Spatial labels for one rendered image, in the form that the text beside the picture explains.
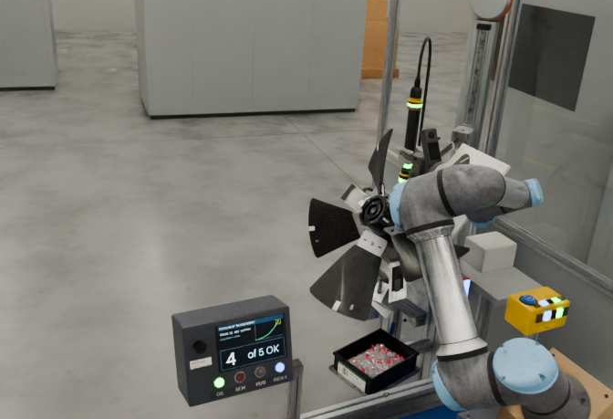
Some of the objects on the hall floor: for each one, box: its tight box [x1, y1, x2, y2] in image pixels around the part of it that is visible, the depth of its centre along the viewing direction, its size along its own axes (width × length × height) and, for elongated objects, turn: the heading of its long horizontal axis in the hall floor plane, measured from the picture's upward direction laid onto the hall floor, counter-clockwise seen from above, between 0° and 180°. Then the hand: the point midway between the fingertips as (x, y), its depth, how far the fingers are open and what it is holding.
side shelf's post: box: [474, 294, 493, 341], centre depth 269 cm, size 4×4×83 cm
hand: (404, 145), depth 200 cm, fingers closed on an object, 4 cm apart
